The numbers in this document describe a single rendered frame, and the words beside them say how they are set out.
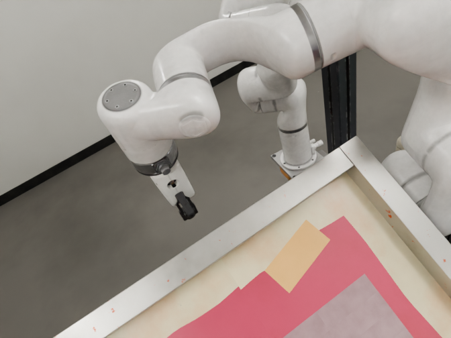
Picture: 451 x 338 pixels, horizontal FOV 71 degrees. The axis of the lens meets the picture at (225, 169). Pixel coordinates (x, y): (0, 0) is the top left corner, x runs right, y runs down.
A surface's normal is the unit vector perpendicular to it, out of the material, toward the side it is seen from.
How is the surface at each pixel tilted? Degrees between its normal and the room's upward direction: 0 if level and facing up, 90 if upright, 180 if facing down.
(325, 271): 32
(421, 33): 84
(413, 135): 66
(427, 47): 91
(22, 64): 90
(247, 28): 90
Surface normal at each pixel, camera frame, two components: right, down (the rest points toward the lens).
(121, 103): -0.11, -0.48
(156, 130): 0.04, 0.81
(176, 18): 0.48, 0.50
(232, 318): 0.02, -0.32
